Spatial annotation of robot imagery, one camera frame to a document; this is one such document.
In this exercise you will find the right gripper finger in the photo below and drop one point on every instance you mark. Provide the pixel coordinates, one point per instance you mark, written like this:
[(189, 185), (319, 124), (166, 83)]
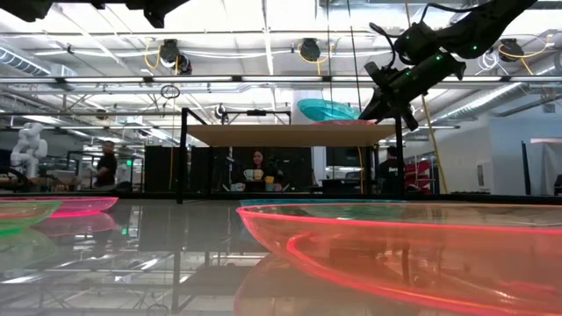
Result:
[(386, 112), (379, 100)]

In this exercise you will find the pink translucent plate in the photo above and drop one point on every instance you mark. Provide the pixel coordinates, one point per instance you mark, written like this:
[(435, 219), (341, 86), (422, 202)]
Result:
[(83, 205), (338, 122)]

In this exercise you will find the blue translucent plate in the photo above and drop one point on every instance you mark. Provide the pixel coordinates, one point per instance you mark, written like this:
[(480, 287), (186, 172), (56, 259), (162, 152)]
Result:
[(325, 110)]

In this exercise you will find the orange translucent plate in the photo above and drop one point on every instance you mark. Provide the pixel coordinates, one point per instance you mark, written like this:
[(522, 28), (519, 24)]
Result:
[(395, 263)]

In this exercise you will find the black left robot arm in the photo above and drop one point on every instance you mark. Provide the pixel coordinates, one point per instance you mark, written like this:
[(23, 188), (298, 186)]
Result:
[(22, 8)]

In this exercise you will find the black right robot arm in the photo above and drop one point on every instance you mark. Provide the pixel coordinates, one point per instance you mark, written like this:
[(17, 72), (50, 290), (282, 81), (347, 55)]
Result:
[(483, 26)]

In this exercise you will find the person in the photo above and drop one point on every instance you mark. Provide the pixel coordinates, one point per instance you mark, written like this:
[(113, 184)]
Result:
[(258, 163), (106, 169), (388, 171)]

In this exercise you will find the red storage rack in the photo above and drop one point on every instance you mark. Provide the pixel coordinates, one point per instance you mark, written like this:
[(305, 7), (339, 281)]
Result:
[(417, 175)]

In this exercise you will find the yellow cup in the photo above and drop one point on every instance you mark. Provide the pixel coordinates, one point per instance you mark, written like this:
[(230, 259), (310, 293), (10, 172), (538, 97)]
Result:
[(269, 179)]

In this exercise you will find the white mug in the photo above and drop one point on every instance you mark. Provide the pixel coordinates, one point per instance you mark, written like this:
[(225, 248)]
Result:
[(237, 187)]

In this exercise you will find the black partition panel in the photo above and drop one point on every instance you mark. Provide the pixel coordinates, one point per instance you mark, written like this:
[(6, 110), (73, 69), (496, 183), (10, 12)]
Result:
[(197, 169)]

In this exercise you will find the white humanoid robot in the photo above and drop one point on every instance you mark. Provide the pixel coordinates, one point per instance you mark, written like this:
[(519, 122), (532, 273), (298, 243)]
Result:
[(28, 149)]

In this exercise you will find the green translucent plate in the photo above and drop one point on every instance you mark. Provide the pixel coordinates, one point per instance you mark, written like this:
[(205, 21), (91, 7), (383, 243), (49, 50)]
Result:
[(22, 213)]

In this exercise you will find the wooden shelf black frame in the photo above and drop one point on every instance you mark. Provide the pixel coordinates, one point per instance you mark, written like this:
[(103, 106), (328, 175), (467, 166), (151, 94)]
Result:
[(290, 135)]

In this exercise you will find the black camera rig frame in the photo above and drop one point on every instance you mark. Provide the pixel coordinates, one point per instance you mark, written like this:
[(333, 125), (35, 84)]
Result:
[(257, 112)]

